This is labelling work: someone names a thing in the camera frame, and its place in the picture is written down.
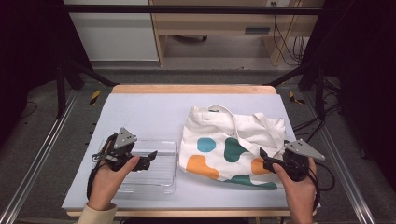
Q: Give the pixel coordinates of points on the white tote bag coloured blobs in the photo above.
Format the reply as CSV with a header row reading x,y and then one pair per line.
x,y
218,130

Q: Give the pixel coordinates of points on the aluminium floor rail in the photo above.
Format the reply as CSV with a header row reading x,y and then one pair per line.
x,y
37,165
345,174

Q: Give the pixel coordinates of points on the pale blue table mat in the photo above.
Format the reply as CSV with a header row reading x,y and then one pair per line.
x,y
149,115

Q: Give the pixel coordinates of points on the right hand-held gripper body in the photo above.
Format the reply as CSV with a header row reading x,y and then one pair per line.
x,y
295,165

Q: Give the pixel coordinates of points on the black metal stand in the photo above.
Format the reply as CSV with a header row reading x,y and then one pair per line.
x,y
61,90
320,90

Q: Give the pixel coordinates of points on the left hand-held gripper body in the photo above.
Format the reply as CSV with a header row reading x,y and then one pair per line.
x,y
120,154

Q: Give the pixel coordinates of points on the person's right hand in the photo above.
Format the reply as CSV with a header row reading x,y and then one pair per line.
x,y
300,196

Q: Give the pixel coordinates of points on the white cabinet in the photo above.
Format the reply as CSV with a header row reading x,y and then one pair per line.
x,y
115,34

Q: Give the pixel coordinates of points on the clear plastic tray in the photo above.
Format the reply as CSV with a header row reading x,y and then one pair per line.
x,y
162,174

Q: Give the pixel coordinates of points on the yellow black floor tape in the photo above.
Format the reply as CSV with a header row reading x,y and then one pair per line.
x,y
95,97
294,98

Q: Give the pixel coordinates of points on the light wooden desk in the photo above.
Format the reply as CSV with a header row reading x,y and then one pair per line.
x,y
214,23

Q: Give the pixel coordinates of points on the person's left hand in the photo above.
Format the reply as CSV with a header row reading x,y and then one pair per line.
x,y
104,186

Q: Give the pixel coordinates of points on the black curtain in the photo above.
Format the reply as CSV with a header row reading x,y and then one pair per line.
x,y
28,46
367,77

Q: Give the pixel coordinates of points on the black horizontal frame bar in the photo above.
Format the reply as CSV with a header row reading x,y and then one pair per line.
x,y
186,9

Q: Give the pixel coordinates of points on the wooden table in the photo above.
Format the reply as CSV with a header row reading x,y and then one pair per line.
x,y
193,89

